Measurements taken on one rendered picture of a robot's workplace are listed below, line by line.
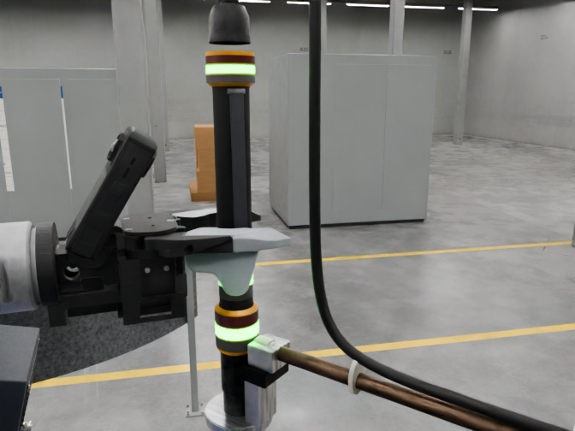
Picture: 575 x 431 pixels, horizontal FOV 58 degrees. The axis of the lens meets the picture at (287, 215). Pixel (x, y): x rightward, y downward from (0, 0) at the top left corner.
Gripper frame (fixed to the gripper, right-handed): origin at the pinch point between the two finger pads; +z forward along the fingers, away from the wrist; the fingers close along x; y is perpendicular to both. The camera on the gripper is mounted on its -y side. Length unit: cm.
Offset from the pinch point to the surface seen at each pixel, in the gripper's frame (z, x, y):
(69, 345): -34, -184, 99
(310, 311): 141, -322, 167
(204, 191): 147, -797, 151
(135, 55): 21, -432, -42
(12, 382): -34, -57, 43
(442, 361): 194, -215, 166
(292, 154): 219, -573, 66
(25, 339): -34, -76, 43
